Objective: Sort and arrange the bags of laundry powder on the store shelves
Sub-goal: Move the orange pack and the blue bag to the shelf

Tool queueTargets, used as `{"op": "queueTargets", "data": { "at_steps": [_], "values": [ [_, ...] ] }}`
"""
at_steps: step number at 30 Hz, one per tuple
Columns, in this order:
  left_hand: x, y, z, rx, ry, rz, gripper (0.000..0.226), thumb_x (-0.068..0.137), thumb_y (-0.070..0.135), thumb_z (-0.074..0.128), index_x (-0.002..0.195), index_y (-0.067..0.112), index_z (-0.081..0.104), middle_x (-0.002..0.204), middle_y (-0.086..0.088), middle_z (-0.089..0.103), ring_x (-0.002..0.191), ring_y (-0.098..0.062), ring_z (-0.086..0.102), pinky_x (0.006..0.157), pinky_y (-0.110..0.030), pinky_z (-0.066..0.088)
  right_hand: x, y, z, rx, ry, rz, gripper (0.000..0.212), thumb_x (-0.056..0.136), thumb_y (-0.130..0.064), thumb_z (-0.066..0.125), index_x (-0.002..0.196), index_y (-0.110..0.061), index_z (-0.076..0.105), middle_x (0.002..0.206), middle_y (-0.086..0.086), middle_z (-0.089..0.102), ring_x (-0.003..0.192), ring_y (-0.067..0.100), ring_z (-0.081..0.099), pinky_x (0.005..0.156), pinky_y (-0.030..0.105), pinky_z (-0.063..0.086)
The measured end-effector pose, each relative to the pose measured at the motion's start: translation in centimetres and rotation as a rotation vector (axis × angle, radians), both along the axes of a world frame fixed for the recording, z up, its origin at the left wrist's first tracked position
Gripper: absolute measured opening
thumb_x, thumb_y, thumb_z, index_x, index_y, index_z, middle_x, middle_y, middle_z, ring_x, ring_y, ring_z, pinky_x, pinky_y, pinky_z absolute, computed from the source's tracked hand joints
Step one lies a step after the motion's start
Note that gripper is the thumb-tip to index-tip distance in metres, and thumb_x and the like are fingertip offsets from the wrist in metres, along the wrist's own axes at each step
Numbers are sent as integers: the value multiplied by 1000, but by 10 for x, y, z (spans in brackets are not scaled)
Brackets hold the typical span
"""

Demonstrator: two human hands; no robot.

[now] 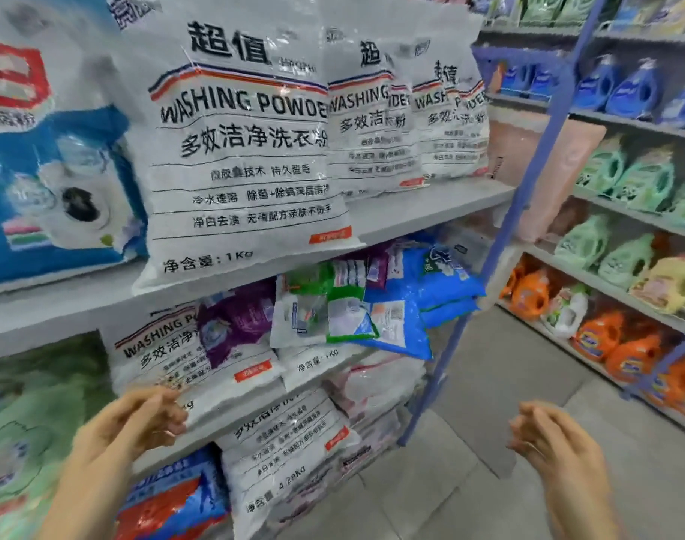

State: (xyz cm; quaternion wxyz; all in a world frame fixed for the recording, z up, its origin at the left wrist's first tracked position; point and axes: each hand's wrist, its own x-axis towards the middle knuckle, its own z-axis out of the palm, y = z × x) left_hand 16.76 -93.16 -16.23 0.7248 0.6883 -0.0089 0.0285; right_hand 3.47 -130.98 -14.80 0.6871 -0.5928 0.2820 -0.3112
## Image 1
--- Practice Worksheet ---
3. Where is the person's right hand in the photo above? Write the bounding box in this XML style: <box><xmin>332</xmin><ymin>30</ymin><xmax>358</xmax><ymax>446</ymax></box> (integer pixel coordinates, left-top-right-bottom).
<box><xmin>507</xmin><ymin>399</ymin><xmax>621</xmax><ymax>524</ymax></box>

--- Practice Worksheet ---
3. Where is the person's left hand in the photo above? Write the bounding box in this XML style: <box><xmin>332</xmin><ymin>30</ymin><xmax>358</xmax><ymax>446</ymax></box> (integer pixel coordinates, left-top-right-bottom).
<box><xmin>70</xmin><ymin>384</ymin><xmax>189</xmax><ymax>482</ymax></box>

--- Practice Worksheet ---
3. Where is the white blue Libai bag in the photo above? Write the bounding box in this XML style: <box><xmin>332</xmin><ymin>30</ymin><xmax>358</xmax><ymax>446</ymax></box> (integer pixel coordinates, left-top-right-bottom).
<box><xmin>0</xmin><ymin>0</ymin><xmax>149</xmax><ymax>293</ymax></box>

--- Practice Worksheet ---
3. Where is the wall shelf of detergent bottles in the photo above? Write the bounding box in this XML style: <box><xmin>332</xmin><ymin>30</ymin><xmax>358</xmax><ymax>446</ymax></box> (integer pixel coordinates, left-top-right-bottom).
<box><xmin>477</xmin><ymin>0</ymin><xmax>685</xmax><ymax>423</ymax></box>

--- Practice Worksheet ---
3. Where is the blue wall shelving unit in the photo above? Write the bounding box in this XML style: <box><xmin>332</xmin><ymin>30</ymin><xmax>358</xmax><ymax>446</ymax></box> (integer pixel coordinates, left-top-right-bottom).
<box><xmin>471</xmin><ymin>0</ymin><xmax>685</xmax><ymax>440</ymax></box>

